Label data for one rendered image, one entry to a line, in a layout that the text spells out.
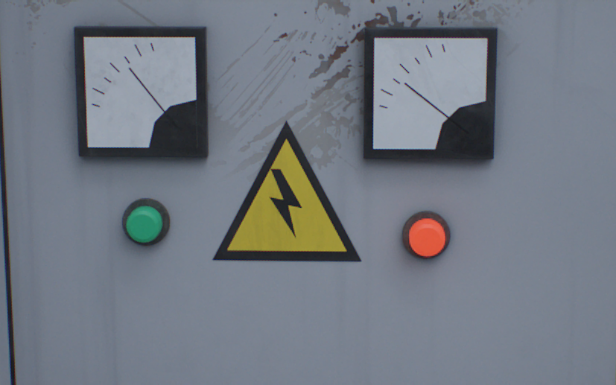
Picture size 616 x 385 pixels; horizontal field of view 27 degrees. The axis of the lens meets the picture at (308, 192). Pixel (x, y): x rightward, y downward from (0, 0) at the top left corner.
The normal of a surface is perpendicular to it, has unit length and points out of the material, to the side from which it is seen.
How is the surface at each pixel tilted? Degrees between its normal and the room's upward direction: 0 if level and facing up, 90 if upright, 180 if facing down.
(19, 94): 90
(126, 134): 90
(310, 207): 90
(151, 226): 90
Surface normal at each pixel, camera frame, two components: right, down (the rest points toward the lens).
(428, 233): -0.04, 0.21
